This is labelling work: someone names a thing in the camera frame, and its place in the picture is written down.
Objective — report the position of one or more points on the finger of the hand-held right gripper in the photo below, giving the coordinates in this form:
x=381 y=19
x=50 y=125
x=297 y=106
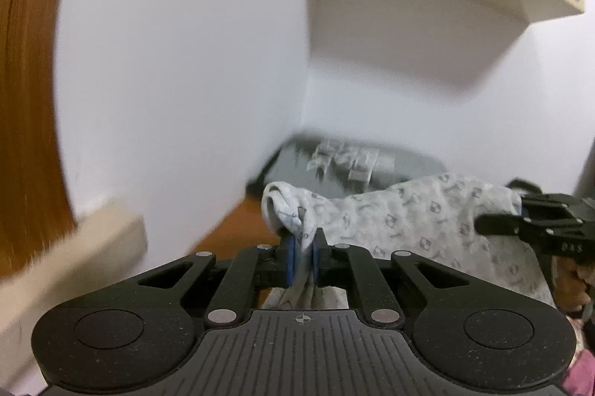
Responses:
x=504 y=224
x=525 y=189

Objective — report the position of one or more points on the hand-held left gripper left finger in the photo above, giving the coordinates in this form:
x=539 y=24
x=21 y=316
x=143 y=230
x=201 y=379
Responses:
x=290 y=259

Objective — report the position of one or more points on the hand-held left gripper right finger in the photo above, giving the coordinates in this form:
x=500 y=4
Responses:
x=316 y=259

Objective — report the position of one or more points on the white patterned pajama top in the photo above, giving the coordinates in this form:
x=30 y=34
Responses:
x=409 y=224

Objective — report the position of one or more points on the person's right hand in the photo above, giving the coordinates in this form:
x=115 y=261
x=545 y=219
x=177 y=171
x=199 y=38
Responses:
x=574 y=289

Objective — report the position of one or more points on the grey printed t-shirt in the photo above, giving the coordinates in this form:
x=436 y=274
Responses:
x=358 y=163

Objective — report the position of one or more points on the pink cloth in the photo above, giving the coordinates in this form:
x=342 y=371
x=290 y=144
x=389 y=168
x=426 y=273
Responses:
x=583 y=372

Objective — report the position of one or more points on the beige window sill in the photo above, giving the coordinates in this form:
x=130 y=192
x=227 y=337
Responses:
x=69 y=265

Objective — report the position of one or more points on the wooden window frame side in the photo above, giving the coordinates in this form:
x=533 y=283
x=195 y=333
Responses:
x=32 y=89

